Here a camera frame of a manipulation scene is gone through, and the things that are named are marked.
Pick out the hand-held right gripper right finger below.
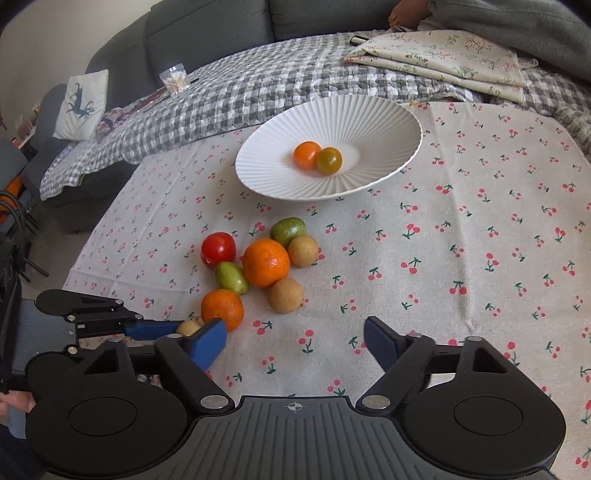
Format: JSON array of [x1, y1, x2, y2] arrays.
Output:
[[357, 316, 521, 412]]

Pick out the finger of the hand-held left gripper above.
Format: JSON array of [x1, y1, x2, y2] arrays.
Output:
[[36, 290, 181, 343]]

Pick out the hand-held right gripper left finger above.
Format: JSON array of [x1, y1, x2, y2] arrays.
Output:
[[69, 318, 234, 412]]

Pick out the small orange mandarin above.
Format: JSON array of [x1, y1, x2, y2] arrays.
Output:
[[200, 289, 245, 332]]

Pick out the light green jujube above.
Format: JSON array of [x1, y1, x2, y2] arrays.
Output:
[[213, 261, 250, 295]]

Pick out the red tomato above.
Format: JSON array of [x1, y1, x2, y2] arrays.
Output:
[[200, 232, 238, 270]]

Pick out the large orange mandarin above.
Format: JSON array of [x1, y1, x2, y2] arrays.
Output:
[[242, 238, 291, 289]]

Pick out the dark green jujube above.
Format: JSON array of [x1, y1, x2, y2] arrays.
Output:
[[270, 217, 307, 248]]

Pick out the white ribbed plate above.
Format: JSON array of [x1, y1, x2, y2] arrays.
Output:
[[235, 95, 424, 202]]

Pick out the person's left hand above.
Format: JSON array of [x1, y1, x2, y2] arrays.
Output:
[[0, 390, 37, 415]]

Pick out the cherry print cloth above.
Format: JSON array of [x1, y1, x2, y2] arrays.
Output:
[[62, 99, 591, 480]]

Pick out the green-brown cherry tomato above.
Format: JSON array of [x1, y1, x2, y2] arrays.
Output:
[[316, 147, 344, 175]]

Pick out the white deer print pillow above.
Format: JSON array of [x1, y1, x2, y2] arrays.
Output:
[[53, 69, 110, 141]]

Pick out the orange cherry tomato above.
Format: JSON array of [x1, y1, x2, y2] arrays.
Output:
[[293, 141, 322, 170]]

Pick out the dark red patterned pouch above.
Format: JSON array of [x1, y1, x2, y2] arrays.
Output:
[[97, 102, 144, 134]]

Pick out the clear cotton swab box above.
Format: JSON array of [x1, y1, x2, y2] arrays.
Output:
[[159, 65, 191, 97]]

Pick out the grey checked blanket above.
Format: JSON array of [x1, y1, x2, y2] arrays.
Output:
[[39, 31, 591, 201]]

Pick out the cream floral cloth bag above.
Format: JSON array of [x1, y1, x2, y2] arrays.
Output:
[[342, 28, 539, 105]]

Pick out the dark grey sofa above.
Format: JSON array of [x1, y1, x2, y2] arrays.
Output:
[[18, 0, 591, 234]]

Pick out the black cable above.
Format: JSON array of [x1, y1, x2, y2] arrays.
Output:
[[0, 191, 25, 252]]

